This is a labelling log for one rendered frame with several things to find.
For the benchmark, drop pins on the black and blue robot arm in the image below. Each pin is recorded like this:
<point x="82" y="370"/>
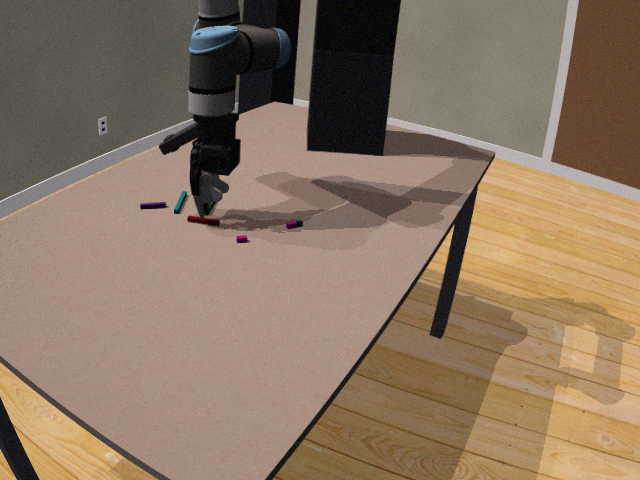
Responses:
<point x="217" y="55"/>

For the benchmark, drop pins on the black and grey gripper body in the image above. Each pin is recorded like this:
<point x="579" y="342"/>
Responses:
<point x="218" y="143"/>

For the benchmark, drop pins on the purple rod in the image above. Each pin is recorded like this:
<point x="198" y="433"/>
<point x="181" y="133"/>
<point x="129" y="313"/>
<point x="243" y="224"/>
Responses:
<point x="153" y="205"/>

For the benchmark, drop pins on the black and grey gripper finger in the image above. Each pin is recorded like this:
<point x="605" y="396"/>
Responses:
<point x="202" y="188"/>
<point x="217" y="183"/>

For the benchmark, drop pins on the red rod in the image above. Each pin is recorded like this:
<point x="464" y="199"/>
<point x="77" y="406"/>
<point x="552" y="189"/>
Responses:
<point x="206" y="221"/>

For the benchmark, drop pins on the turquoise rod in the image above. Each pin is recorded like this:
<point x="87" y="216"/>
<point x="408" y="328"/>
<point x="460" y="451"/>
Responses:
<point x="180" y="202"/>

